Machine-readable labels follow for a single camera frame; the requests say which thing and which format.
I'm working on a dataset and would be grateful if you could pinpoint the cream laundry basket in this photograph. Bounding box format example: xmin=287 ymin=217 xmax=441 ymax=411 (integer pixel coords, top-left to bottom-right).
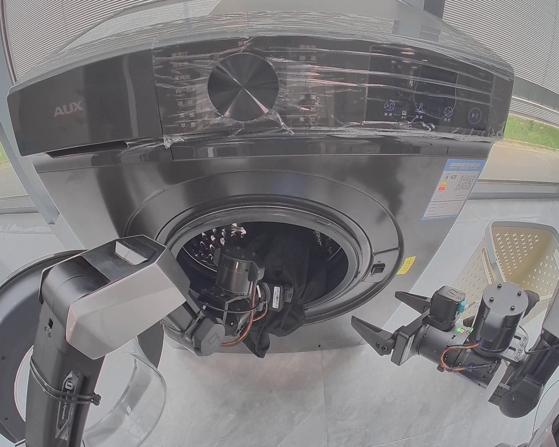
xmin=456 ymin=220 xmax=559 ymax=327

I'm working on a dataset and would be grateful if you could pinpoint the heap of dark clothes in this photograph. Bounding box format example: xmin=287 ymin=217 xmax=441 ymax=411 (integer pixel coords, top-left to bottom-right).
xmin=246 ymin=231 xmax=338 ymax=358

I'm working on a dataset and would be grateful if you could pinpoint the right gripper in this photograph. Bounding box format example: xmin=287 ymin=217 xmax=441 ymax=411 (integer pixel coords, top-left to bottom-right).
xmin=351 ymin=290 xmax=479 ymax=368

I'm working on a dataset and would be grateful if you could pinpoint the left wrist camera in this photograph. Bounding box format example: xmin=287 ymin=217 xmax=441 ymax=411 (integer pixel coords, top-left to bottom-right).
xmin=260 ymin=283 xmax=295 ymax=314

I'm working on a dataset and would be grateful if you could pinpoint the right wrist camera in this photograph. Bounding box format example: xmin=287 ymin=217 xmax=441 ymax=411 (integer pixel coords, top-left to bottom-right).
xmin=426 ymin=285 xmax=467 ymax=330

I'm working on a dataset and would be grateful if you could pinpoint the washing machine door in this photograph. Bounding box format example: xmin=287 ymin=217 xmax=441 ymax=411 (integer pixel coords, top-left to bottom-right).
xmin=0 ymin=249 xmax=168 ymax=447

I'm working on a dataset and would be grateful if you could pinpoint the grey washing machine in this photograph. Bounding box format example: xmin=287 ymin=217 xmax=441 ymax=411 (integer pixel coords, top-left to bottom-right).
xmin=7 ymin=0 xmax=516 ymax=356

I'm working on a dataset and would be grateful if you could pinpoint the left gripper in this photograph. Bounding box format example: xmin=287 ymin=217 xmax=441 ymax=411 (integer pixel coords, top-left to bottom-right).
xmin=214 ymin=249 xmax=263 ymax=298

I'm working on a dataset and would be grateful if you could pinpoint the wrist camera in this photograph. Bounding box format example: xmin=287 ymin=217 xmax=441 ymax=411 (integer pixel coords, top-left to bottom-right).
xmin=426 ymin=285 xmax=467 ymax=330
xmin=260 ymin=283 xmax=295 ymax=314

